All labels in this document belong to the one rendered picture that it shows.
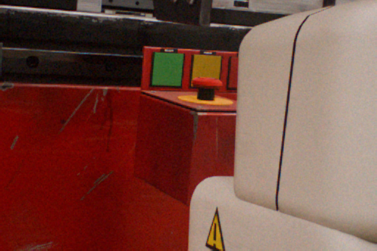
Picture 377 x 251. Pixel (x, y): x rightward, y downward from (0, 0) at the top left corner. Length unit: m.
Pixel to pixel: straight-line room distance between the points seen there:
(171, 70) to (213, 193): 0.62
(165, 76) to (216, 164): 0.18
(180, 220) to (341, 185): 0.95
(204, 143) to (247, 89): 0.51
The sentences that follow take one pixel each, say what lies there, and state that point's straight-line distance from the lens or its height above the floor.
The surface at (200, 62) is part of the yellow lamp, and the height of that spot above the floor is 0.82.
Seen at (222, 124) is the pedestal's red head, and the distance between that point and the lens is 0.87.
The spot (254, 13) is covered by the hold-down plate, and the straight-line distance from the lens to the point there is 1.30.
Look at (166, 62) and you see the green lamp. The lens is 0.99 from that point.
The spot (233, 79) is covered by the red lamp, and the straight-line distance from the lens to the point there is 1.05.
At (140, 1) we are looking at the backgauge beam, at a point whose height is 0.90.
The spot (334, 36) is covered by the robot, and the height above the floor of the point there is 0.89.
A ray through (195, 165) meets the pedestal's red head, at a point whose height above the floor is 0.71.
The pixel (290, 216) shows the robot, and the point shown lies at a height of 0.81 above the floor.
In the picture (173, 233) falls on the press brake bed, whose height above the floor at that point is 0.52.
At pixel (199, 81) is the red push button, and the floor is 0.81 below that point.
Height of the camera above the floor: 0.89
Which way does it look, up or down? 8 degrees down
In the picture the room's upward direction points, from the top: 5 degrees clockwise
